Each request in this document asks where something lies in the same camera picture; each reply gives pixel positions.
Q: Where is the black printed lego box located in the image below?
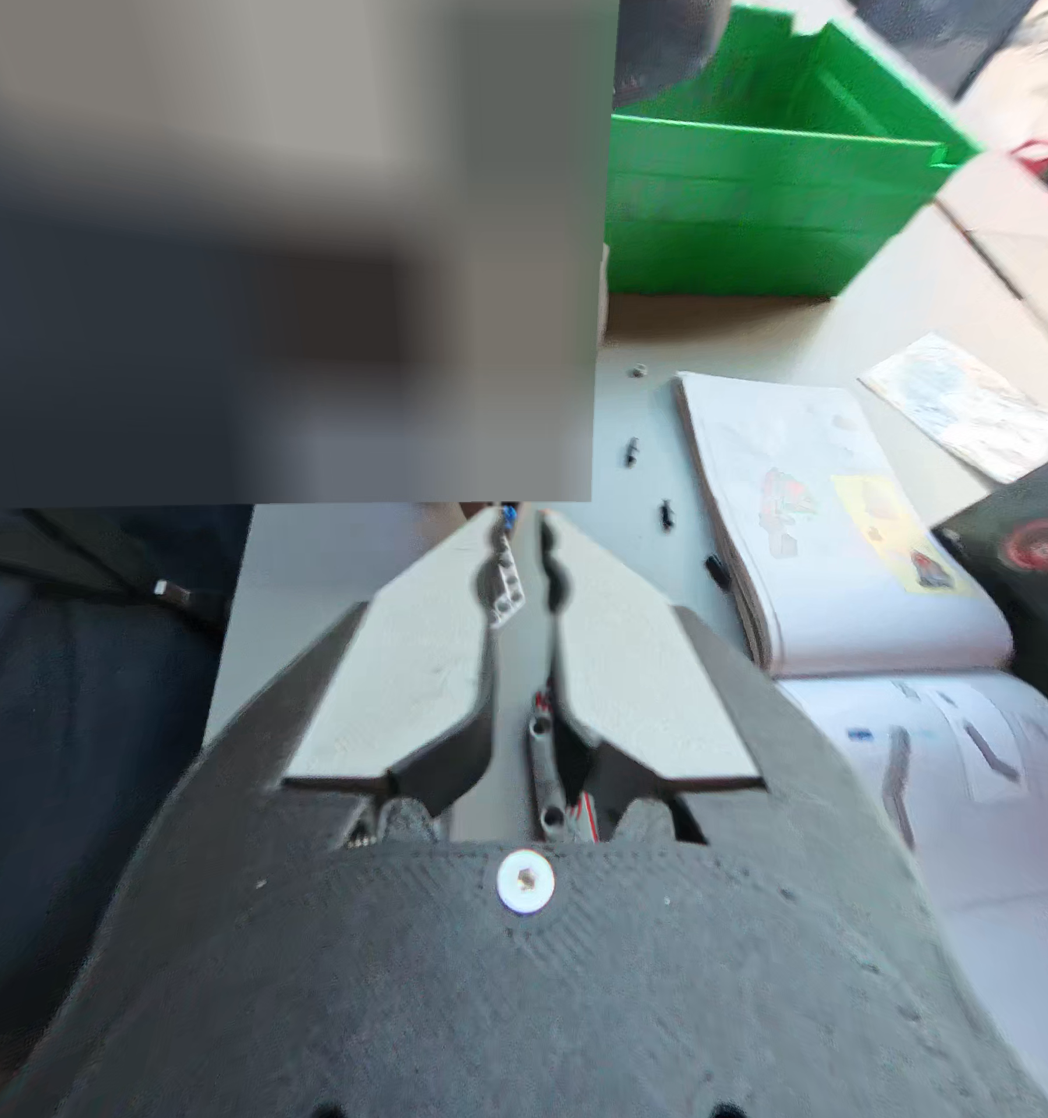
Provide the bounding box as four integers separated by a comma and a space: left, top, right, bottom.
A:
931, 445, 1048, 710

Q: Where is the lego instruction booklet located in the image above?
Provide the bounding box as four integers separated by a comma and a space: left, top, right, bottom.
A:
672, 371, 1048, 1032

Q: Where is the printed sticker sheet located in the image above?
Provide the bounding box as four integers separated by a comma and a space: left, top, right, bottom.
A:
858, 332, 1048, 485

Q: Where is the bent grey lego beam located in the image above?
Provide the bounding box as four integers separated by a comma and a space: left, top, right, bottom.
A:
489, 524, 527, 632

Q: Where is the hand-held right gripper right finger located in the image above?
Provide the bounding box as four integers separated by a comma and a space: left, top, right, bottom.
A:
535, 509, 767, 818

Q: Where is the grey red-patterned lego assembly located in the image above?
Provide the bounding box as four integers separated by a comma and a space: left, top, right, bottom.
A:
526, 690, 599, 844

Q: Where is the person's dark blue clothing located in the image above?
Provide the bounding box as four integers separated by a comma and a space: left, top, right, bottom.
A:
0, 505, 256, 1075

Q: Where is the green plastic bin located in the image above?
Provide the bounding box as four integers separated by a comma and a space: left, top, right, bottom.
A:
605, 4, 985, 298

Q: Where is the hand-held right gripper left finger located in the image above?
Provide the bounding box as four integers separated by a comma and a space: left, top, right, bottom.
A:
281, 509, 506, 818

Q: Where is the black strap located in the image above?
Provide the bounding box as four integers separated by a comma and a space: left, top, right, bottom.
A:
0, 515, 232, 623

